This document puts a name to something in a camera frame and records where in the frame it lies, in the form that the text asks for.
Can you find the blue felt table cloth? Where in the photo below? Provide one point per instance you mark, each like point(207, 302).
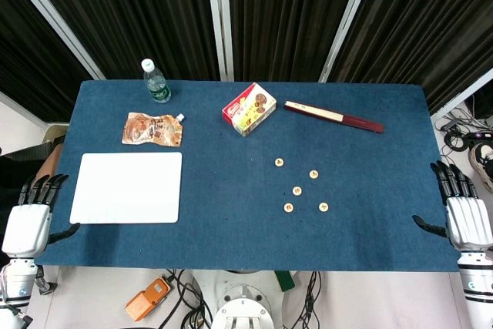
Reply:
point(231, 221)

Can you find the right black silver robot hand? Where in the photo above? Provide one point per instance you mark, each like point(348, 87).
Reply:
point(468, 221)

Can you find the grey white screen post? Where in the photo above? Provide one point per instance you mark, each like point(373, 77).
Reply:
point(462, 95)
point(50, 13)
point(221, 17)
point(23, 111)
point(349, 17)

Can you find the round wooden chess piece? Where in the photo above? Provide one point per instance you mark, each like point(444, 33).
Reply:
point(279, 162)
point(323, 207)
point(314, 174)
point(297, 190)
point(289, 207)

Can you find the beige plastic chair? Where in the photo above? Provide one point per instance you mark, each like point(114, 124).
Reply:
point(54, 132)

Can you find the white closed laptop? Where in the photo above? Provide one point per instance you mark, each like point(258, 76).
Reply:
point(125, 188)

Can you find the dark green bracket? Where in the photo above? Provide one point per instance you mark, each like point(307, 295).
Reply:
point(284, 280)

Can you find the white black sneaker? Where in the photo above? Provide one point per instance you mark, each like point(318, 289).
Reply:
point(481, 159)

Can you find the orange spout food pouch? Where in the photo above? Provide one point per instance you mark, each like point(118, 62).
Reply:
point(152, 130)

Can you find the black curtain panel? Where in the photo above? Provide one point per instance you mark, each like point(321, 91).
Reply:
point(289, 17)
point(135, 17)
point(31, 55)
point(423, 28)

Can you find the dark red folded fan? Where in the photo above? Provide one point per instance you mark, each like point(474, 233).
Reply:
point(335, 117)

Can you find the person in black clothes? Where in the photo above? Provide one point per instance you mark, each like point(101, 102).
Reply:
point(11, 178)

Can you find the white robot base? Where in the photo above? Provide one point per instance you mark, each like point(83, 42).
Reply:
point(242, 306)

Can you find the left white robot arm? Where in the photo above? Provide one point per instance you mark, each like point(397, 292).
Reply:
point(17, 283)

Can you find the clear green-label water bottle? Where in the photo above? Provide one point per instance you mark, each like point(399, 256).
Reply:
point(157, 86)

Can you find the black equipment box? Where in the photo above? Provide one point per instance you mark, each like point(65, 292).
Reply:
point(481, 105)

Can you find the red yellow biscuit box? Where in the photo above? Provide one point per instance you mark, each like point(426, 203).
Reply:
point(250, 111)

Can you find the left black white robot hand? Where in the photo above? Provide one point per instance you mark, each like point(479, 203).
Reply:
point(27, 229)

